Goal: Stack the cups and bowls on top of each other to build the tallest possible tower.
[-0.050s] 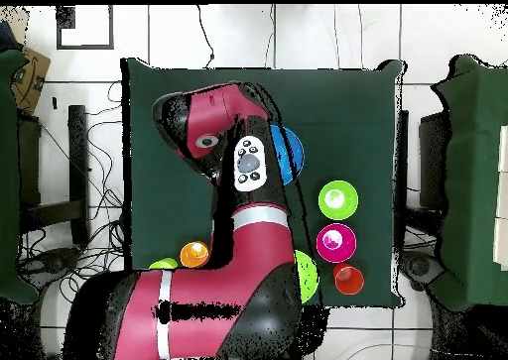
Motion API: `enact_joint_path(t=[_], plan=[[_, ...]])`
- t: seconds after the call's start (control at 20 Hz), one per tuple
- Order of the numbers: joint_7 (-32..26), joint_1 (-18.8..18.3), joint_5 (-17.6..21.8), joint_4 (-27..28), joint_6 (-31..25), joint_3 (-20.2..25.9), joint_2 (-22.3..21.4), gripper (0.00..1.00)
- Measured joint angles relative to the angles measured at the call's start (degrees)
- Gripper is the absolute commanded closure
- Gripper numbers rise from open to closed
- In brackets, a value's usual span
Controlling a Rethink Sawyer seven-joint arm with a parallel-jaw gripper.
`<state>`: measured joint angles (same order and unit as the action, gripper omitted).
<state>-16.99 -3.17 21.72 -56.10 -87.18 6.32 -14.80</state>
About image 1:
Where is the black stand frame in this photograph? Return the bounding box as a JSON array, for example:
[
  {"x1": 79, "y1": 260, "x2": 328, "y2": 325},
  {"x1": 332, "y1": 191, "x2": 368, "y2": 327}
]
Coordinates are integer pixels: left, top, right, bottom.
[
  {"x1": 418, "y1": 111, "x2": 452, "y2": 211},
  {"x1": 17, "y1": 104, "x2": 91, "y2": 246}
]

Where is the black caster base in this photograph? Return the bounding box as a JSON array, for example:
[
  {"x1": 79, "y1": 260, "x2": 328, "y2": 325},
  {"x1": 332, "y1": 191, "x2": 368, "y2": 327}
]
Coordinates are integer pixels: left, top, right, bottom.
[{"x1": 19, "y1": 246, "x2": 82, "y2": 292}]

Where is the red-orange cup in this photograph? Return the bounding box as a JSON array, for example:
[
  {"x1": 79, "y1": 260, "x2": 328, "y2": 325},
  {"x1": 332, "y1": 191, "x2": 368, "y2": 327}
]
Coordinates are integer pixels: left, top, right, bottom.
[{"x1": 332, "y1": 262, "x2": 365, "y2": 297}]

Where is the grey caster base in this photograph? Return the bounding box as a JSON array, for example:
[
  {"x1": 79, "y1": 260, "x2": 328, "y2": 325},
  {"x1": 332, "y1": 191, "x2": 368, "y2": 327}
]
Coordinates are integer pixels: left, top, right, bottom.
[{"x1": 398, "y1": 248, "x2": 446, "y2": 294}]

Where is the small green bowl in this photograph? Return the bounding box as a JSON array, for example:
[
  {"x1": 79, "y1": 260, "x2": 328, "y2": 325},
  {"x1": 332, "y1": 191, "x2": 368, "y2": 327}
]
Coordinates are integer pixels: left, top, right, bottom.
[{"x1": 317, "y1": 180, "x2": 360, "y2": 221}]

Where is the large green bowl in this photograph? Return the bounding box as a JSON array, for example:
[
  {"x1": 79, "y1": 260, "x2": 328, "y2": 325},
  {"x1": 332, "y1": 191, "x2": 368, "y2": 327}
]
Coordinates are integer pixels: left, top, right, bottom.
[{"x1": 294, "y1": 249, "x2": 320, "y2": 305}]

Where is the cardboard box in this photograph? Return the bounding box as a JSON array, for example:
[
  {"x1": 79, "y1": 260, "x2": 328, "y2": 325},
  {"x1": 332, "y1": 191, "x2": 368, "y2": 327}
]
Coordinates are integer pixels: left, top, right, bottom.
[{"x1": 10, "y1": 45, "x2": 52, "y2": 115}]

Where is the blue bowl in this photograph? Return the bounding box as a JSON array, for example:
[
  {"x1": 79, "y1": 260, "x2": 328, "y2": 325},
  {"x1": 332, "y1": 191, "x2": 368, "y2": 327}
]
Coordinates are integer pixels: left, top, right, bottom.
[{"x1": 269, "y1": 124, "x2": 306, "y2": 186}]

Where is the black square frame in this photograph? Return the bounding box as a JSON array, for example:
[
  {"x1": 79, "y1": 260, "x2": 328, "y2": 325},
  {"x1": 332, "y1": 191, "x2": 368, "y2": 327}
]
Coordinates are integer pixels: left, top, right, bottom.
[{"x1": 56, "y1": 4, "x2": 115, "y2": 51}]

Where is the pink bowl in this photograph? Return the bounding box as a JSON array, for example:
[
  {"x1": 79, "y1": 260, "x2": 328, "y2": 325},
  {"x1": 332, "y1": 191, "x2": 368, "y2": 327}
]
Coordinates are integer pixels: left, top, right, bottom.
[{"x1": 316, "y1": 222, "x2": 358, "y2": 265}]

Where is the white box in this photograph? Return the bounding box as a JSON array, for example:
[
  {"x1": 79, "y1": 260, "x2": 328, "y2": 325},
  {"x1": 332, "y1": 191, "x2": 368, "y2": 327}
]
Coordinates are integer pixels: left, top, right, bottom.
[{"x1": 492, "y1": 124, "x2": 508, "y2": 273}]

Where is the black floor cable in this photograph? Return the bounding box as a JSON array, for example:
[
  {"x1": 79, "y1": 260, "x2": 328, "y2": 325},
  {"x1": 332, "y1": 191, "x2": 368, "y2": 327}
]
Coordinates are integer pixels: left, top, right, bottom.
[{"x1": 196, "y1": 4, "x2": 216, "y2": 69}]

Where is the green cloth side table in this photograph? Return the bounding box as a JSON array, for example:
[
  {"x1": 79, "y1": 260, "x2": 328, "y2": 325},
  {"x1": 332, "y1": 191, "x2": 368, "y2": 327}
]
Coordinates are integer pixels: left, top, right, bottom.
[
  {"x1": 0, "y1": 48, "x2": 40, "y2": 305},
  {"x1": 431, "y1": 54, "x2": 508, "y2": 312}
]

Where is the orange cup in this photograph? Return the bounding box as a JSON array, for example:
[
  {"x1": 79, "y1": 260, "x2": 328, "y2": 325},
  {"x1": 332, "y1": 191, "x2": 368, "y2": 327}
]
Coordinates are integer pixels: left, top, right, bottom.
[{"x1": 179, "y1": 240, "x2": 210, "y2": 269}]

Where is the dark green table cloth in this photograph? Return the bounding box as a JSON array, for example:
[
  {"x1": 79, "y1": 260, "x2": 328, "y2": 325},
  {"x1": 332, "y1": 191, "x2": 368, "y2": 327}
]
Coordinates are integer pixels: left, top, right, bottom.
[{"x1": 120, "y1": 57, "x2": 408, "y2": 310}]

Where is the lime yellow cup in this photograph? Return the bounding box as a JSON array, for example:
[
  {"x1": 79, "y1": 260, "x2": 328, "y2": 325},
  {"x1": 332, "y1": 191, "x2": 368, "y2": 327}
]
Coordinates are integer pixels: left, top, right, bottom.
[{"x1": 148, "y1": 257, "x2": 180, "y2": 271}]

